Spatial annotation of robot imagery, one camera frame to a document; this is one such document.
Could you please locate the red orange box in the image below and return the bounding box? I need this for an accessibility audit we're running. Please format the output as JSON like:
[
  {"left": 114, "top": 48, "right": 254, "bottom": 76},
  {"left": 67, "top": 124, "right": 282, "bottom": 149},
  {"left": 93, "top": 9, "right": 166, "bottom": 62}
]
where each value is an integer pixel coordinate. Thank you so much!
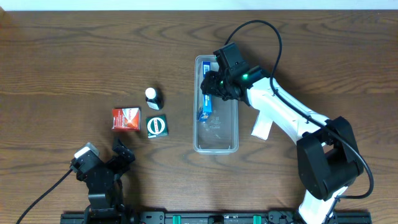
[{"left": 112, "top": 108, "right": 141, "bottom": 131}]

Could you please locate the black mounting rail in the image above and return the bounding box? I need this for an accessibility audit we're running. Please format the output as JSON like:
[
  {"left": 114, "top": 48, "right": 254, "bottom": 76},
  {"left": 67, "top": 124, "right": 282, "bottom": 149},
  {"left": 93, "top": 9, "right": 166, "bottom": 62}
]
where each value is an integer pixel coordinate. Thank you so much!
[{"left": 60, "top": 210, "right": 373, "bottom": 224}]

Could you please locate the blue tall box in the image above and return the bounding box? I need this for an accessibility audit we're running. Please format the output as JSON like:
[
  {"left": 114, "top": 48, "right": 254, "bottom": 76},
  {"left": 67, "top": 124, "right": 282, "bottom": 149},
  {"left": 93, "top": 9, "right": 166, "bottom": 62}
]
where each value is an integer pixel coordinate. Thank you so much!
[{"left": 197, "top": 61, "right": 213, "bottom": 122}]

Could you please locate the dark bottle white cap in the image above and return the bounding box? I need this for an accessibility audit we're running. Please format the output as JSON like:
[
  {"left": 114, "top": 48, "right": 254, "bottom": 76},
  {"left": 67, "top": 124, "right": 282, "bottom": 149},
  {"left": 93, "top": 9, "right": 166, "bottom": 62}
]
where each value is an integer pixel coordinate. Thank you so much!
[{"left": 145, "top": 87, "right": 164, "bottom": 110}]

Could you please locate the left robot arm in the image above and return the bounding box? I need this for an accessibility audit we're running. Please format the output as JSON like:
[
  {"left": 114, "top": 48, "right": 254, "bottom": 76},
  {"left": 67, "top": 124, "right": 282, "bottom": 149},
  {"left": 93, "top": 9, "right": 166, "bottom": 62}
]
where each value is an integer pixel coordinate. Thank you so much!
[{"left": 81, "top": 138, "right": 135, "bottom": 223}]

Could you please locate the right black cable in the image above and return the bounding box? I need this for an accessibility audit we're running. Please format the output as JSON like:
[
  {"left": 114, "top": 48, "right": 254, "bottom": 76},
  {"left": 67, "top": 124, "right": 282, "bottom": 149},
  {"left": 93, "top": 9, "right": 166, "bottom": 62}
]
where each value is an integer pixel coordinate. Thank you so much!
[{"left": 223, "top": 19, "right": 374, "bottom": 200}]

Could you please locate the black cable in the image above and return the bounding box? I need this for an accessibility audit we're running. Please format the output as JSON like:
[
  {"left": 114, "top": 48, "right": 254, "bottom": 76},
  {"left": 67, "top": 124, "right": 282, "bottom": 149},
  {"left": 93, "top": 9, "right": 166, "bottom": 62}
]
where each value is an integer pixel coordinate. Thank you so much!
[
  {"left": 15, "top": 167, "right": 74, "bottom": 224},
  {"left": 223, "top": 19, "right": 374, "bottom": 200}
]

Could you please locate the left black cable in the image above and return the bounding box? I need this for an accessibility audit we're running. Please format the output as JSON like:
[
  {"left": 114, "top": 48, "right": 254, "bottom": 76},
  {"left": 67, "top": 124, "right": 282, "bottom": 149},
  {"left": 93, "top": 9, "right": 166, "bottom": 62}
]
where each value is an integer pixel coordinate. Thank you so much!
[{"left": 15, "top": 167, "right": 74, "bottom": 224}]

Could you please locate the white green medicine box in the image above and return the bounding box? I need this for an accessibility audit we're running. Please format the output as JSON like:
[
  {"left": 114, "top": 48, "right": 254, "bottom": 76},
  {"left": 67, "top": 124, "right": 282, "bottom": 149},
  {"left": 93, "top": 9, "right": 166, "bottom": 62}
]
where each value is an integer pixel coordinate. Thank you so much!
[{"left": 251, "top": 111, "right": 273, "bottom": 140}]

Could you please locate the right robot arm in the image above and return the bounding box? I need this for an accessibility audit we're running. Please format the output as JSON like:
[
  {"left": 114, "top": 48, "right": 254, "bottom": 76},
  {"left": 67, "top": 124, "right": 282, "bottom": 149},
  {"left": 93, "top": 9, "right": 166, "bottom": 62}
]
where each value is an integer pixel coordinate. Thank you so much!
[{"left": 201, "top": 67, "right": 369, "bottom": 223}]

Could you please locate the clear plastic container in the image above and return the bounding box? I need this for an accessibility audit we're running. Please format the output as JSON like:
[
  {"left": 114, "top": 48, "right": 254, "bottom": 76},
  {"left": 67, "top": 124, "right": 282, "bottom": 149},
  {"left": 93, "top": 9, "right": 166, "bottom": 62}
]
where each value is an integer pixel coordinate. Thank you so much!
[{"left": 193, "top": 55, "right": 239, "bottom": 155}]

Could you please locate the green square box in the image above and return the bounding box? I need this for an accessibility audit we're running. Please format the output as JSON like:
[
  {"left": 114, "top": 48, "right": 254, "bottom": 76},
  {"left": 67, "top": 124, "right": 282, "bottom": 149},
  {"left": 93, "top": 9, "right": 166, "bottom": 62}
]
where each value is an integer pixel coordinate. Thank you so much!
[{"left": 146, "top": 114, "right": 169, "bottom": 139}]

